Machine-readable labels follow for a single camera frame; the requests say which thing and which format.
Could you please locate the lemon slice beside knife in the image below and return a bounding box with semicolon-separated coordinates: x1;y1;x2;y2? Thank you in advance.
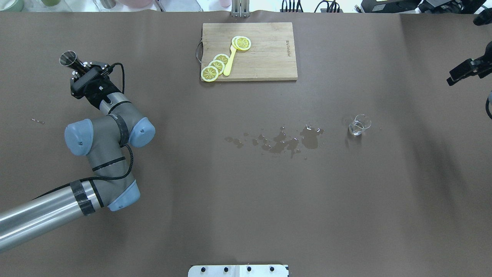
214;53;229;65

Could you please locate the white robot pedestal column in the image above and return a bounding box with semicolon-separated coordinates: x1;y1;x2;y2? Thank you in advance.
188;264;290;277

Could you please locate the yellow plastic knife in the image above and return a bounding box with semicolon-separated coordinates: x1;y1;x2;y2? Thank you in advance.
223;43;237;77

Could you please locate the clear glass cup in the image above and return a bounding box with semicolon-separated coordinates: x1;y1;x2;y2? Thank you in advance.
348;114;372;136

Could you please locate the aluminium frame post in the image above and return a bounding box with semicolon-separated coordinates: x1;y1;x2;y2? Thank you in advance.
231;0;251;18

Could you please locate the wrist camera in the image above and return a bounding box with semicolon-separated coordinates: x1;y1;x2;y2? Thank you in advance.
70;68;103;99

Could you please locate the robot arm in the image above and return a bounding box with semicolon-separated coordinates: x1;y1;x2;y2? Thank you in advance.
1;62;155;254

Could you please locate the bamboo cutting board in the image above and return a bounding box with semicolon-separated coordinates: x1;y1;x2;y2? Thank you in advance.
200;22;298;81

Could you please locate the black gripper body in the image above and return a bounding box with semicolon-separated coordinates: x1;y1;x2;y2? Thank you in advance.
85;62;122;109

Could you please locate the steel jigger measuring cup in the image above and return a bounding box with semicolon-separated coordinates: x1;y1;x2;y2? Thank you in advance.
59;50;89;75

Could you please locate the lemon slice on knife end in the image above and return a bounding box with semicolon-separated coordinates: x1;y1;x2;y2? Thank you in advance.
231;36;252;51

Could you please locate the middle lemon slice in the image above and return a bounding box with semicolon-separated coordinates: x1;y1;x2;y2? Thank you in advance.
209;59;226;75

